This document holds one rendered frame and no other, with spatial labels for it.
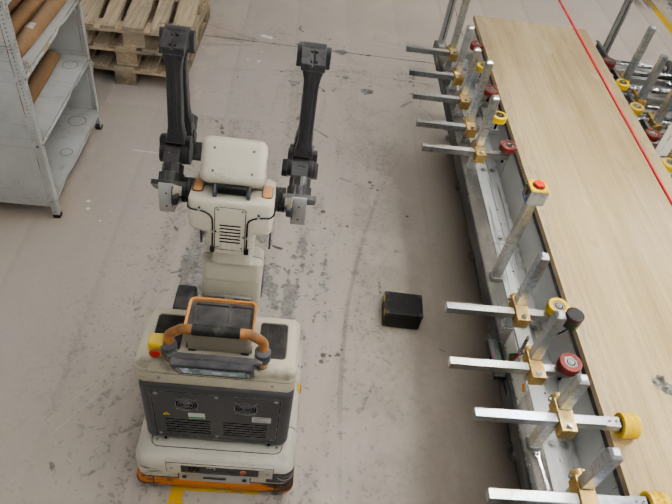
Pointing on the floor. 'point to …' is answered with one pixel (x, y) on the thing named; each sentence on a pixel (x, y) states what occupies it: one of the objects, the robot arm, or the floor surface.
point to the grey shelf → (44, 110)
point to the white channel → (665, 144)
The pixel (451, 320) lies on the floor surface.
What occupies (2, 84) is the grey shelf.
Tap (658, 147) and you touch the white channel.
